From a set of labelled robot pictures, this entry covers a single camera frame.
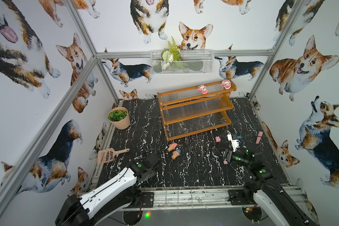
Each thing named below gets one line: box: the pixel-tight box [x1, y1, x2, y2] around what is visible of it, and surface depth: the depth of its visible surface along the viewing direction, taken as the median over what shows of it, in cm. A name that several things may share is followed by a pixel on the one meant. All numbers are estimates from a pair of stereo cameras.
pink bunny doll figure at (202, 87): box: [197, 83, 209, 95], surface depth 86 cm
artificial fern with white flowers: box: [160, 36, 182, 71], surface depth 84 cm
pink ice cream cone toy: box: [167, 142, 178, 153], surface depth 93 cm
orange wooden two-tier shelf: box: [156, 79, 237, 142], surface depth 102 cm
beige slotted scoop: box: [96, 147, 130, 165], surface depth 92 cm
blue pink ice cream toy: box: [171, 149, 182, 160], surface depth 90 cm
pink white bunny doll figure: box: [221, 79, 232, 90], surface depth 89 cm
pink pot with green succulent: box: [107, 106, 131, 130], surface depth 97 cm
